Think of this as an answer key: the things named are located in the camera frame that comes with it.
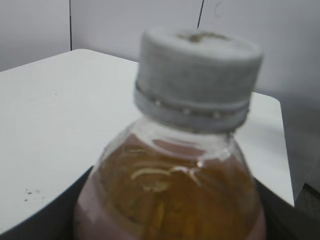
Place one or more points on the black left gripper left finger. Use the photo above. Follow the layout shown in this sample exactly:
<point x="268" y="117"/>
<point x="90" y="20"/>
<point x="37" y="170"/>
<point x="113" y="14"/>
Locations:
<point x="54" y="221"/>

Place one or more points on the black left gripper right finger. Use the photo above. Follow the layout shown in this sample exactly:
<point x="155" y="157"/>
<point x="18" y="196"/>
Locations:
<point x="283" y="221"/>

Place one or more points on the peach oolong tea bottle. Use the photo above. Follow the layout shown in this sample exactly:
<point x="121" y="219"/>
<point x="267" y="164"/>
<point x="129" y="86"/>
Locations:
<point x="153" y="182"/>

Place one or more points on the grey bottle cap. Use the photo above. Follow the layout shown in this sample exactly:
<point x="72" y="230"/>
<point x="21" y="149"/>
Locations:
<point x="196" y="80"/>

